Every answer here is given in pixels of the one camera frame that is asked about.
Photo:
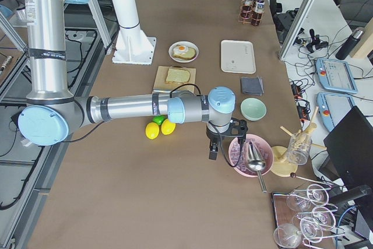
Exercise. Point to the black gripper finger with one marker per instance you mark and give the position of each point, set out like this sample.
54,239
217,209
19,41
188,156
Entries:
213,150

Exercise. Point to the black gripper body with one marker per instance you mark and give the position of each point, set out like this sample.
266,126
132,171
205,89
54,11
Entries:
213,136

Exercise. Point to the plain toast bread slice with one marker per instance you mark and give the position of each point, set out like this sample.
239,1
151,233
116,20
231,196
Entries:
175,75

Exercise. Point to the bread slice with fried egg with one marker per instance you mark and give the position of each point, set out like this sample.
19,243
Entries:
183,52

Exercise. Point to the white round plate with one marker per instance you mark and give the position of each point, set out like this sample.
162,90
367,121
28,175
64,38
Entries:
187,43

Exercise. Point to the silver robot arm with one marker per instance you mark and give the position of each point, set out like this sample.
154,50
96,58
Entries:
53,112

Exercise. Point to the cream rabbit serving tray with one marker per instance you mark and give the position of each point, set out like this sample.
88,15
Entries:
237,57

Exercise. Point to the pink bowl with ice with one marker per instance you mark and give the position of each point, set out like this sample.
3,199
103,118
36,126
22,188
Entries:
261,145

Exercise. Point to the metal ice scoop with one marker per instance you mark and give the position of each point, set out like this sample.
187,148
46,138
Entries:
256,163

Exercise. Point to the mint green bowl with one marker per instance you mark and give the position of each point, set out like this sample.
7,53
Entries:
253,109

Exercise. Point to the yellow lemon right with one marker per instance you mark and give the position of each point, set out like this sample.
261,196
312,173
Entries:
167,127

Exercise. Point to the yellow lemon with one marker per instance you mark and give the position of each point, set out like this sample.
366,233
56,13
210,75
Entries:
152,130
167,127

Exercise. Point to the green lime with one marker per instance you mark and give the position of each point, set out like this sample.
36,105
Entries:
159,119

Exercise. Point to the yellow lemon left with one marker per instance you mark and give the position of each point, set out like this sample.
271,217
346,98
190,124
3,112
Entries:
152,130

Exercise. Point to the folded grey cloth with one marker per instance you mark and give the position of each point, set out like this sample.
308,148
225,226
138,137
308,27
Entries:
253,86

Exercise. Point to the wooden mug tree stand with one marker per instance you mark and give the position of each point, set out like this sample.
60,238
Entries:
281,166

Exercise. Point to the wooden cutting board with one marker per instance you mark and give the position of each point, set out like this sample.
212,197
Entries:
161,86

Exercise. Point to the clear glass mug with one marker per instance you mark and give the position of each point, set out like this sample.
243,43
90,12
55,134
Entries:
298,148

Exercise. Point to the wine glass lower left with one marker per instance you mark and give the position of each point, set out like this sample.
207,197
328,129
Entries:
307,232

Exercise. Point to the wine glass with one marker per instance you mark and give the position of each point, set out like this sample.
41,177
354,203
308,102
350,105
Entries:
307,232
320,214
303,200

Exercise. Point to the wine glass upper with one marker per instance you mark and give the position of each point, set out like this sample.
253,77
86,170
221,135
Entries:
303,200

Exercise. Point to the blue teach pendant near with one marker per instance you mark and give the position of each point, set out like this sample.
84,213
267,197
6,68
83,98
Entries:
333,107

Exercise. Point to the blue teach pendant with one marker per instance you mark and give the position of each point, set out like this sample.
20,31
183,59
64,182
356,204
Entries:
333,107
335,75

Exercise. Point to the tea bottle front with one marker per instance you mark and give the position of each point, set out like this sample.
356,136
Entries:
257,12

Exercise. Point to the tea bottle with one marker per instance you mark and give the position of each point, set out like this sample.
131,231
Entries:
246,9
257,12

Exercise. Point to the wine glass middle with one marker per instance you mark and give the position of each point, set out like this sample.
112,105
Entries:
320,214

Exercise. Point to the tea bottle middle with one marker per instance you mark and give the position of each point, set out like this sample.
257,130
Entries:
246,9

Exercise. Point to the blue teach pendant far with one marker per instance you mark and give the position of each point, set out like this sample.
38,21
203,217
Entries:
335,75

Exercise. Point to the black laptop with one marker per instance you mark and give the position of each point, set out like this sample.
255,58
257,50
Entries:
349,147

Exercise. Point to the black water bottle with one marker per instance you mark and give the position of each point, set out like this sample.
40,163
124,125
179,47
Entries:
350,43

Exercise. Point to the black camera bracket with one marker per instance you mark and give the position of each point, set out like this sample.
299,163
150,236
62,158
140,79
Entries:
239,128

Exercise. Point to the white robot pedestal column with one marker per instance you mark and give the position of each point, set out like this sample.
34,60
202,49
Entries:
132,45

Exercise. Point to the copper wire bottle rack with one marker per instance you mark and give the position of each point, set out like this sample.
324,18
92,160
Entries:
252,12

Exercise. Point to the aluminium frame post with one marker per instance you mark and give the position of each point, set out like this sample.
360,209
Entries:
295,28

